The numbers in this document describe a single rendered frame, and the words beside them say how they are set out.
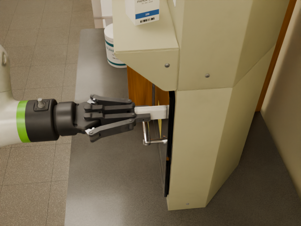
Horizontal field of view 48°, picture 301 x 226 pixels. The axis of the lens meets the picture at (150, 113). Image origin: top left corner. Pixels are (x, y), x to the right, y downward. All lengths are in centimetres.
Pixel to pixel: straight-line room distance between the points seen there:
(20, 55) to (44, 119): 264
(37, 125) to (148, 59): 28
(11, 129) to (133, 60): 30
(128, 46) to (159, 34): 7
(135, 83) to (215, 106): 47
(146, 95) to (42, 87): 185
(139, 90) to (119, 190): 33
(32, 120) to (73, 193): 41
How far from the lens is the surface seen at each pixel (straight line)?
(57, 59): 320
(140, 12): 65
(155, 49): 60
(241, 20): 60
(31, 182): 233
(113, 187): 108
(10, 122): 75
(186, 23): 57
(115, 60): 146
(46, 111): 73
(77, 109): 77
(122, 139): 119
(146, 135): 85
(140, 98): 117
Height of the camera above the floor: 185
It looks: 46 degrees down
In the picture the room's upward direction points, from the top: straight up
